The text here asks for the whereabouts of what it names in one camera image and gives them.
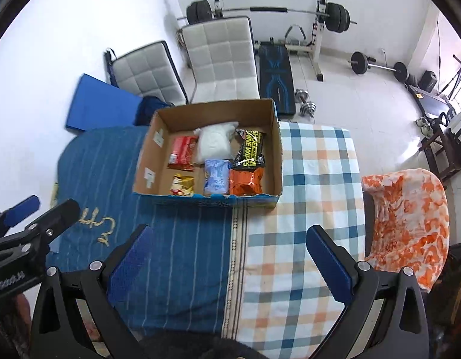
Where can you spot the dark blue cloth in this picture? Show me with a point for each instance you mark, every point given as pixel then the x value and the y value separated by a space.
pixel 150 110

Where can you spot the white barbell rack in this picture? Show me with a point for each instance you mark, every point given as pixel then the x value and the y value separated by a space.
pixel 318 37

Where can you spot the black weight bench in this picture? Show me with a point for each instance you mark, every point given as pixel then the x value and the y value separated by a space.
pixel 275 78

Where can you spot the treadmill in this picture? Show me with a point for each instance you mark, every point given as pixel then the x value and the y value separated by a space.
pixel 434 103

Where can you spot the plaid bed sheet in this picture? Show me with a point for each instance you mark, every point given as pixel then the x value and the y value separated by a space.
pixel 305 202

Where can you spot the white zip bag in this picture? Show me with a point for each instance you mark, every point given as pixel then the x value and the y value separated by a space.
pixel 215 142

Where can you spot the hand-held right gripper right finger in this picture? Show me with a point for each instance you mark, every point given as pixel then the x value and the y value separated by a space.
pixel 329 263

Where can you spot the pair of shoes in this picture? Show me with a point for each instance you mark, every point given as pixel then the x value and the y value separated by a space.
pixel 424 125

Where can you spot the red snack packet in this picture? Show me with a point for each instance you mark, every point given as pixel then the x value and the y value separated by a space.
pixel 182 151

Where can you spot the black speaker box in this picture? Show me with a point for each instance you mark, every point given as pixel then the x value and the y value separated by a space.
pixel 428 81

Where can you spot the blue striped blanket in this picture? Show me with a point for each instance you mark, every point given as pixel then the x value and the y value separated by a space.
pixel 185 254

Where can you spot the chrome dumbbell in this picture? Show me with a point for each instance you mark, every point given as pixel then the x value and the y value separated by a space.
pixel 307 106

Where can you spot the blue foam mat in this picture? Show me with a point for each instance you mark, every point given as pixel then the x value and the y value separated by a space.
pixel 99 104

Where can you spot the long barbell with plates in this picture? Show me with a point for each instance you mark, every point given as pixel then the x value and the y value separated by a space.
pixel 337 17

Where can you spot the black wipes packet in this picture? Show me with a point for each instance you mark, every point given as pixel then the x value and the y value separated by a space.
pixel 249 149

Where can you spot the blue tissue packet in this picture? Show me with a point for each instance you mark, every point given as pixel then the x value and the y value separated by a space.
pixel 216 177

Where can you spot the orange foil packet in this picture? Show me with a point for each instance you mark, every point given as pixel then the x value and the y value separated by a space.
pixel 245 181

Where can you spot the white quilted chair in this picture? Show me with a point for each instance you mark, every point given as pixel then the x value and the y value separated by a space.
pixel 148 73
pixel 219 56

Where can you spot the dark wooden chair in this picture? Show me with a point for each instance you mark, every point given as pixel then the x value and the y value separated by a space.
pixel 445 146

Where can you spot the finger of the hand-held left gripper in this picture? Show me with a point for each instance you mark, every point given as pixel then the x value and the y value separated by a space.
pixel 27 205
pixel 55 218

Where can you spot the yellow snack packet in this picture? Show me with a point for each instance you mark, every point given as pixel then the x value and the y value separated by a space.
pixel 182 185

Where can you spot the short barbell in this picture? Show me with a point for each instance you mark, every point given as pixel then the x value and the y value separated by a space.
pixel 359 63

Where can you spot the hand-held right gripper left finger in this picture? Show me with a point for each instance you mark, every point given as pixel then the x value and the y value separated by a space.
pixel 129 261

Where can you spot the orange floral blanket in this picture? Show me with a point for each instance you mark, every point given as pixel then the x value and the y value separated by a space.
pixel 410 224

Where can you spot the cardboard box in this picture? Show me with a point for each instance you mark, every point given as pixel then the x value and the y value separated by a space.
pixel 152 157

